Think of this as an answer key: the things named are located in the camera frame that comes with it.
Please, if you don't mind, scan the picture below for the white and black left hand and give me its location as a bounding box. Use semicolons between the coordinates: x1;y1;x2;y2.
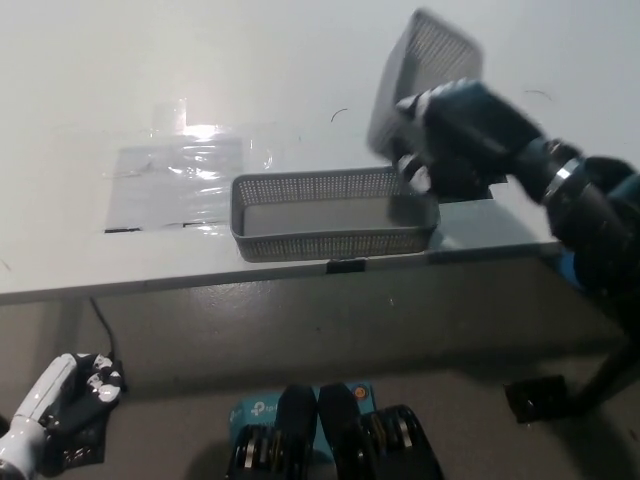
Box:
12;352;126;441

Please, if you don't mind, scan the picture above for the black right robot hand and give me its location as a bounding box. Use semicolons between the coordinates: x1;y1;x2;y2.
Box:
394;79;546;204

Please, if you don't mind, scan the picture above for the grey perforated plastic basket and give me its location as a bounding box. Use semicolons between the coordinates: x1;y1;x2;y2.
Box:
230;165;442;263
366;7;486;166

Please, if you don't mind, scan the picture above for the teal cardboard router box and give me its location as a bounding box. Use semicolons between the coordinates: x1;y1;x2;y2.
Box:
228;383;374;451

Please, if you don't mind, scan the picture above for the black desk leg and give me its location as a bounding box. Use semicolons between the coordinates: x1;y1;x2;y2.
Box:
574;334;634;414

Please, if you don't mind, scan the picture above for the small blue object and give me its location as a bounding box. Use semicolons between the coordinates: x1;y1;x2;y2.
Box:
557;249;584;291

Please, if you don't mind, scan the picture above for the black tape strip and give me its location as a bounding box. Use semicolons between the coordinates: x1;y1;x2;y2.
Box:
325;258;366;275

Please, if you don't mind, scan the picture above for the clear plastic film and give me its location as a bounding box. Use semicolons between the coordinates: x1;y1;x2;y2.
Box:
102;98;276;237

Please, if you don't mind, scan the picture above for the black power cable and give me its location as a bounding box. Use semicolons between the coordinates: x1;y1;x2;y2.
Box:
88;297;117;361

